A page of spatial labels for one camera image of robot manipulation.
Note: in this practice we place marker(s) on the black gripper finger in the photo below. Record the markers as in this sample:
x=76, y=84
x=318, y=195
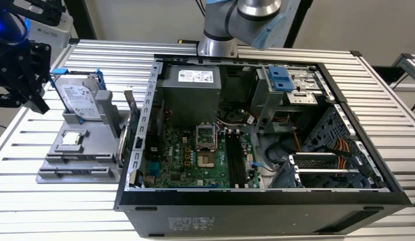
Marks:
x=29, y=93
x=5, y=101

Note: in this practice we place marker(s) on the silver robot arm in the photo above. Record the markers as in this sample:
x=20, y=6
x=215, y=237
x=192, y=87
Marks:
x=216, y=25

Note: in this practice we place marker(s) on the RAM slot with white clips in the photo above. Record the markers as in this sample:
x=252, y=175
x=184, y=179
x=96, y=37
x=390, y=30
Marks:
x=243, y=158
x=235, y=158

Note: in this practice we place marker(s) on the hard disk in blue carrier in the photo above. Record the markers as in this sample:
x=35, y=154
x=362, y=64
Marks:
x=76, y=98

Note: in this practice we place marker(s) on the silver CPU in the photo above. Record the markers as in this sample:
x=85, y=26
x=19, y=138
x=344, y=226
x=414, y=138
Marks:
x=71, y=138

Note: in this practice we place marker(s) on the grey parts rack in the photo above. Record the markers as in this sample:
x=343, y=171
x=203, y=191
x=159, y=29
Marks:
x=96, y=145

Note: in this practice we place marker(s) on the green graphics card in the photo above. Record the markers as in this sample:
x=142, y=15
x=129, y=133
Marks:
x=135, y=120

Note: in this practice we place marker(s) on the black case fan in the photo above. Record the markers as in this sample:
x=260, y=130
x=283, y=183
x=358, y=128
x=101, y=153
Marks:
x=155, y=130

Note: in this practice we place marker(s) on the blue board connector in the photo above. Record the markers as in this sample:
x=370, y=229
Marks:
x=154, y=168

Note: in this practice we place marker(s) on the grey power supply unit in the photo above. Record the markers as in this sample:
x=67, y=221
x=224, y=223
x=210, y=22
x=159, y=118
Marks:
x=190, y=100

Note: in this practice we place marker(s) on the yellow tipped black plug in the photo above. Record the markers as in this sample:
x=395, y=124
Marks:
x=180, y=41

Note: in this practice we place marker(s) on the black chipset chip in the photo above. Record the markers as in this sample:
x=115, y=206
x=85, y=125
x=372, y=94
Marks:
x=176, y=177

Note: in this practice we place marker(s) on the CPU socket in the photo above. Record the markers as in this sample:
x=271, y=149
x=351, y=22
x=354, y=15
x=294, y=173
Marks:
x=206, y=160

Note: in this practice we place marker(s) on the black round speaker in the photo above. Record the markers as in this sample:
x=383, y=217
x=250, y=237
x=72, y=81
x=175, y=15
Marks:
x=238, y=116

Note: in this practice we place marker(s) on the green motherboard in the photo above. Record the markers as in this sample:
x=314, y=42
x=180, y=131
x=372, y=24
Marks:
x=210, y=175

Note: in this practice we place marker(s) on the blue expansion slot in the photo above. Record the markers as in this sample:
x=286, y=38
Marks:
x=210, y=186

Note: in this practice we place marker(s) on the beige power connector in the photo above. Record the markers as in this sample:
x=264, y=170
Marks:
x=250, y=158

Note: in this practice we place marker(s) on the blue tabbed data connector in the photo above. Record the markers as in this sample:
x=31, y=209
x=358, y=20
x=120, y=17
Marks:
x=258, y=164

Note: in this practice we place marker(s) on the blue plastic drive latch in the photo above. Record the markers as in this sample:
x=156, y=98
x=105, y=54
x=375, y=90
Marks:
x=279, y=82

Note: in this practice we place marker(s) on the black PC case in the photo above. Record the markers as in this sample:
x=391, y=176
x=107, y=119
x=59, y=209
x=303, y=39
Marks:
x=227, y=216

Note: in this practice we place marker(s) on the grey metal drive cage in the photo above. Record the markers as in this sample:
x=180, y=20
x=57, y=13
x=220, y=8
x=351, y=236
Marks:
x=306, y=99

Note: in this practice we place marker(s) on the metal disk bay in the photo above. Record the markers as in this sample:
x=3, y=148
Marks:
x=314, y=160

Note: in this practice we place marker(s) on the aluminium side table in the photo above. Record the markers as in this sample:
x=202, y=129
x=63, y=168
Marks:
x=408, y=72

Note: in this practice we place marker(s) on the black metal post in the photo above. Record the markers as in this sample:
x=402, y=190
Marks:
x=299, y=25
x=84, y=22

